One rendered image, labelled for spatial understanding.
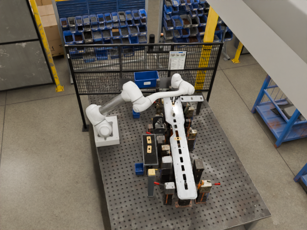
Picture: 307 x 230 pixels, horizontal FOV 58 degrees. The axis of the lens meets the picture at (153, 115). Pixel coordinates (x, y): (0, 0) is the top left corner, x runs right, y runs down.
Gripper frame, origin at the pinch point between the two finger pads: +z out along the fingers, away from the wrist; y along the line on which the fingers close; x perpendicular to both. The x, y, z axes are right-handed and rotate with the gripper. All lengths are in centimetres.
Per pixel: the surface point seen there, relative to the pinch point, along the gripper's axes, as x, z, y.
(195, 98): 15.5, 11.0, 31.4
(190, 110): -8.2, 7.7, 19.9
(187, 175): -92, 11, 4
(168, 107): 1.4, 11.0, -4.7
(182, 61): 54, -17, 17
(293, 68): -203, -215, -29
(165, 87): 33.4, 7.9, -5.9
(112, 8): 199, -15, -75
